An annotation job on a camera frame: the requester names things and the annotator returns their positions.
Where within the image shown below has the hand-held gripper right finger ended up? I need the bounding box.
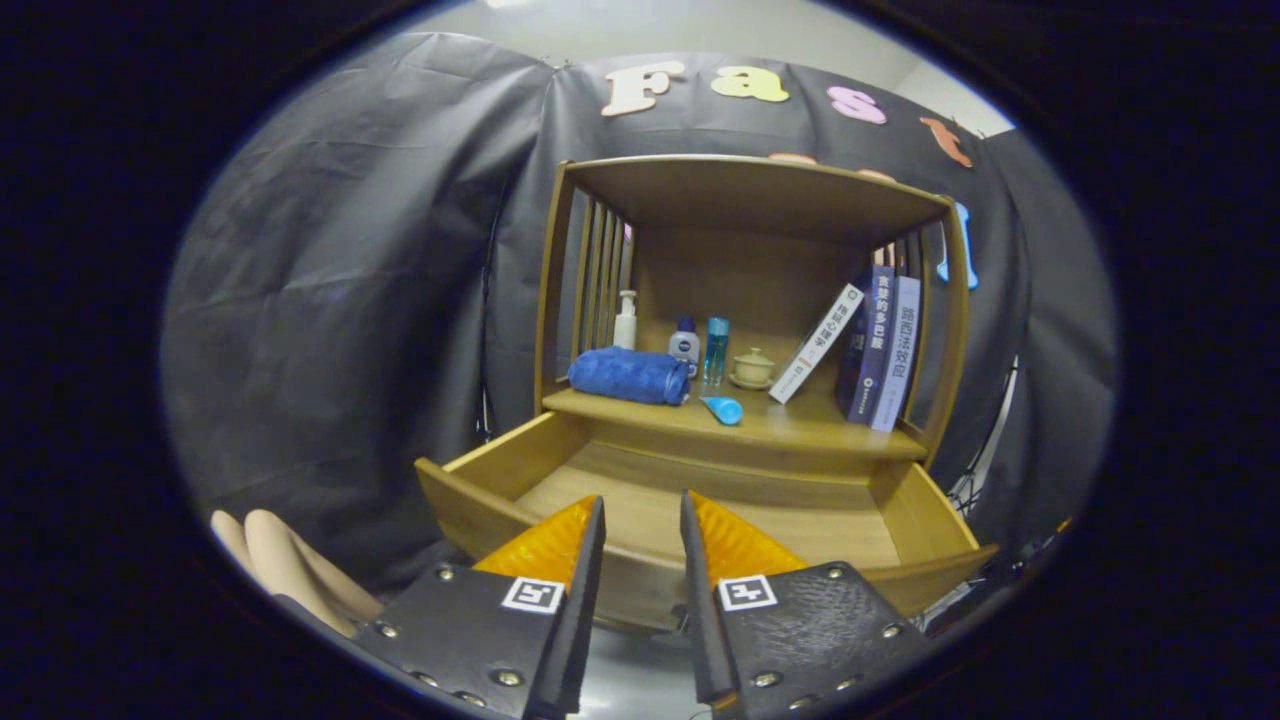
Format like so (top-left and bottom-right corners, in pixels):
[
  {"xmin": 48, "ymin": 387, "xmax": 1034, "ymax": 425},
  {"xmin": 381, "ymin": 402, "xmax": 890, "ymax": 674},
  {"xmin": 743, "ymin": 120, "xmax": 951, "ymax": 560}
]
[{"xmin": 680, "ymin": 489, "xmax": 931, "ymax": 713}]

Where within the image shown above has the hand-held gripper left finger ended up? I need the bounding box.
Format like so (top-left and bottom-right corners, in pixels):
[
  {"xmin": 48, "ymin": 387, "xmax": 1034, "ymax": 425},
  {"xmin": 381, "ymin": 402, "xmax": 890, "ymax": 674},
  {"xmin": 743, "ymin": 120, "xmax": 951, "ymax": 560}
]
[{"xmin": 352, "ymin": 495, "xmax": 608, "ymax": 720}]

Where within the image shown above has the wooden drawer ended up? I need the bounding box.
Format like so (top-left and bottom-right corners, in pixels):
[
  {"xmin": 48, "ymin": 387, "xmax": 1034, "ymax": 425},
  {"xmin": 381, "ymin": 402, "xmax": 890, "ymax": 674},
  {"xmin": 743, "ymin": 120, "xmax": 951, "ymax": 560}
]
[{"xmin": 415, "ymin": 410, "xmax": 999, "ymax": 633}]

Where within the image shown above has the wooden cabinet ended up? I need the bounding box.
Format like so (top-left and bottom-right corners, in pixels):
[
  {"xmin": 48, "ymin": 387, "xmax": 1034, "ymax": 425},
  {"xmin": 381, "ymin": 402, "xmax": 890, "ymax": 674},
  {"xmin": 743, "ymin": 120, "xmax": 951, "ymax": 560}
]
[{"xmin": 535, "ymin": 153, "xmax": 971, "ymax": 471}]

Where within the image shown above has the blue rolled towel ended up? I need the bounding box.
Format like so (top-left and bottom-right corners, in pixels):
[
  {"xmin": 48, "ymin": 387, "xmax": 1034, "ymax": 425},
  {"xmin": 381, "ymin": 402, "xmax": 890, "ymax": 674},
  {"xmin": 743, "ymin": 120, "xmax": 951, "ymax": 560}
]
[{"xmin": 567, "ymin": 346, "xmax": 693, "ymax": 407}]

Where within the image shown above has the beige lidded ceramic cup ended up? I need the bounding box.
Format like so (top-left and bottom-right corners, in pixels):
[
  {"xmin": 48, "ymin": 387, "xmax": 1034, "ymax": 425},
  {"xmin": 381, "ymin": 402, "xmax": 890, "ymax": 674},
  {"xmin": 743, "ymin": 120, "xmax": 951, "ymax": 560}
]
[{"xmin": 728, "ymin": 346, "xmax": 778, "ymax": 391}]

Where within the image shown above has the white bottle with blue cap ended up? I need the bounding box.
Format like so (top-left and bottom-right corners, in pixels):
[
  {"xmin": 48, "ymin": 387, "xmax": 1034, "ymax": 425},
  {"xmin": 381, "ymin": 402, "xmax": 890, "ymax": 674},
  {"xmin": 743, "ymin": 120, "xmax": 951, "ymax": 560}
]
[{"xmin": 668, "ymin": 316, "xmax": 701, "ymax": 379}]

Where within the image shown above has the clear blue bottle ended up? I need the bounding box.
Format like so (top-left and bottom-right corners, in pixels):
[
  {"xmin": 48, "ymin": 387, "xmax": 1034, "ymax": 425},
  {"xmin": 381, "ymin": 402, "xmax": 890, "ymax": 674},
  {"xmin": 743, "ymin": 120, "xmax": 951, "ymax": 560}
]
[{"xmin": 703, "ymin": 317, "xmax": 731, "ymax": 388}]

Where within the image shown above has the beige curved object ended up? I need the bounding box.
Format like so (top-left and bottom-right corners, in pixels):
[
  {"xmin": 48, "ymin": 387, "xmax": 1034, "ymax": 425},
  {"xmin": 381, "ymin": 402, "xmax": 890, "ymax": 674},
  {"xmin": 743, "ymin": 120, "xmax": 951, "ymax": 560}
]
[{"xmin": 210, "ymin": 508, "xmax": 386, "ymax": 639}]

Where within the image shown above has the white book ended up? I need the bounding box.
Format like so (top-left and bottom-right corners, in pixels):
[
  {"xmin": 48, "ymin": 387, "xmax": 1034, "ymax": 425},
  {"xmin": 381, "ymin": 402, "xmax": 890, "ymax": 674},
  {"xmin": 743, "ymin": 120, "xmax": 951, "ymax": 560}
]
[{"xmin": 768, "ymin": 283, "xmax": 866, "ymax": 406}]

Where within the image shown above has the dark blue book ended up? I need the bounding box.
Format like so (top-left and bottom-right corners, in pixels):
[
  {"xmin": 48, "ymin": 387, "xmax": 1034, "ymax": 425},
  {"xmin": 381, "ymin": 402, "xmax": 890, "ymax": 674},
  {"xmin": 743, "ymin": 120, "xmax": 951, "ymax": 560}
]
[{"xmin": 838, "ymin": 265, "xmax": 896, "ymax": 425}]

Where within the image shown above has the pale lilac book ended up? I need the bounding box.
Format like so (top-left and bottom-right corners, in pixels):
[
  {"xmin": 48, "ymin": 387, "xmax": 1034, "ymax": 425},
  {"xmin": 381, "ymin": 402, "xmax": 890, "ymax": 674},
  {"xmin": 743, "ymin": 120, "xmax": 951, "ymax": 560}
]
[{"xmin": 870, "ymin": 275, "xmax": 922, "ymax": 434}]

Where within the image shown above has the white stand pole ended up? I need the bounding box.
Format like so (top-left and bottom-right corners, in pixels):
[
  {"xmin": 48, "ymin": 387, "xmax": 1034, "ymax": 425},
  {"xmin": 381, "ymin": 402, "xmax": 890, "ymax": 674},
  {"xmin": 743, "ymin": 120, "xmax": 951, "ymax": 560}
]
[{"xmin": 950, "ymin": 360, "xmax": 1021, "ymax": 511}]

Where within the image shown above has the black backdrop cloth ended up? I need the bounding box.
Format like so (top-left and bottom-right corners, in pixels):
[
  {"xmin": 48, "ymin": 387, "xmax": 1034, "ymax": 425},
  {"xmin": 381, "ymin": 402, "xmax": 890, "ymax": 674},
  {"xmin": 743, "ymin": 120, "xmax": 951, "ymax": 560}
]
[{"xmin": 160, "ymin": 30, "xmax": 1119, "ymax": 601}]

